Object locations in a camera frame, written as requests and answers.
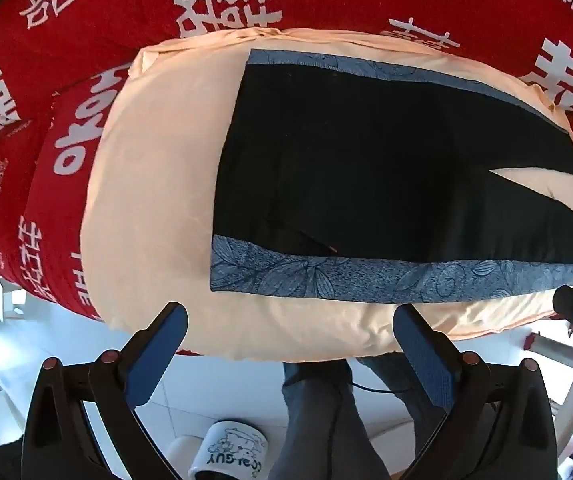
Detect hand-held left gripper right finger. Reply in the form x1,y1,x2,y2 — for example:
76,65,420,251
393,304,558,480

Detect black pants with blue stripes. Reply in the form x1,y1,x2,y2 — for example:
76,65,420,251
210,49,573,306

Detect person's right leg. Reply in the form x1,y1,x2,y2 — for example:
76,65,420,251
357,349,435,461

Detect cream cloth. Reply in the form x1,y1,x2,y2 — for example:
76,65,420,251
80,27,573,364

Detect thin black cable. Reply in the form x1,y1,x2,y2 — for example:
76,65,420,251
349,380,408,397

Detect red printed blanket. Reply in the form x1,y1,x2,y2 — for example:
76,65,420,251
0,0,573,357

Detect white printed slipper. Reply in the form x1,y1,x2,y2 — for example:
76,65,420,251
188,421,270,480

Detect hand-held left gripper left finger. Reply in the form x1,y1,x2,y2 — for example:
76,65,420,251
21,302,188,480

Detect person's legs in grey trousers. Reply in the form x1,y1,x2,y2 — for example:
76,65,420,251
266,360,373,480

